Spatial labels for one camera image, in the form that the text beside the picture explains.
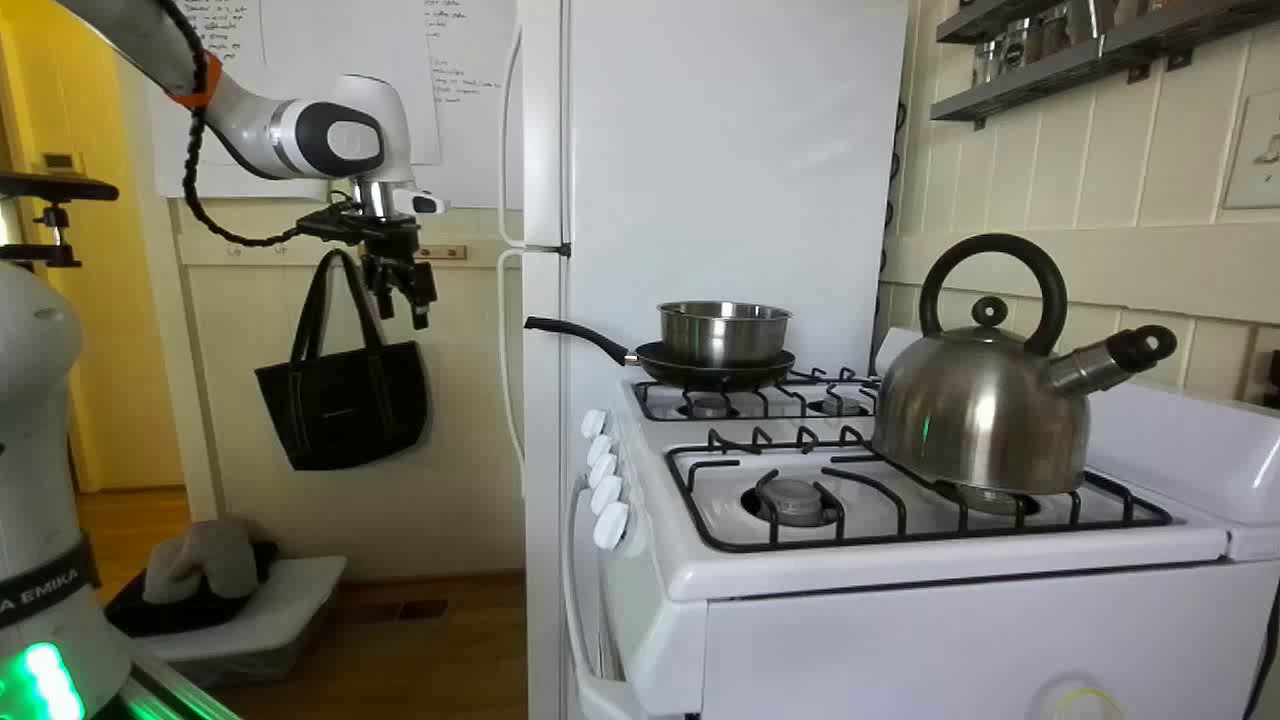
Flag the grey folded cloth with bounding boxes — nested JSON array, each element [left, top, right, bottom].
[[142, 515, 264, 606]]

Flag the black frying pan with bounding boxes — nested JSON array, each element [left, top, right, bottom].
[[521, 310, 801, 393]]

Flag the stainless steel pot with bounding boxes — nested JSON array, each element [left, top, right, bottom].
[[656, 298, 796, 370]]

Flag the black stove burner grate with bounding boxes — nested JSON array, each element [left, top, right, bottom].
[[629, 362, 884, 428], [660, 419, 1178, 554]]

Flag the black camera tripod mount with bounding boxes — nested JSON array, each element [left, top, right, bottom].
[[0, 166, 120, 273]]

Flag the white refrigerator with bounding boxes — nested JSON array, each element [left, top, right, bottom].
[[511, 0, 914, 720]]

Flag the white plastic bin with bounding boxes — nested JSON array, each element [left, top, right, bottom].
[[124, 552, 353, 685]]

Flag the dark wall spice rack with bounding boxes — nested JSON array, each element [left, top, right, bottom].
[[927, 0, 1280, 130]]

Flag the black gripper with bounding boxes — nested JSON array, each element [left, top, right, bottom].
[[291, 195, 440, 333]]

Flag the metal robot mounting cart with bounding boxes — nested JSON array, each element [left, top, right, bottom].
[[93, 647, 244, 720]]

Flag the white gas stove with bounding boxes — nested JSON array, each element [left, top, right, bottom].
[[557, 323, 1280, 720]]

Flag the glass spice jar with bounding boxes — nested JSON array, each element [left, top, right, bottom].
[[1001, 10, 1050, 72], [973, 30, 1012, 87]]

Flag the yellow door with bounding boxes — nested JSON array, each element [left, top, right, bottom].
[[0, 0, 184, 495]]

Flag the stainless steel kettle black handle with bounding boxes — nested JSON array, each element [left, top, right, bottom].
[[872, 232, 1182, 500]]

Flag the black tote bag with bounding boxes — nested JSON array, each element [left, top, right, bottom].
[[254, 248, 434, 472]]

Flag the silver gas burner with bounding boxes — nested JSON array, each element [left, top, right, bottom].
[[741, 472, 843, 528]]

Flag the black coiled robot cable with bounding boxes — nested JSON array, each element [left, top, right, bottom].
[[158, 0, 323, 253]]

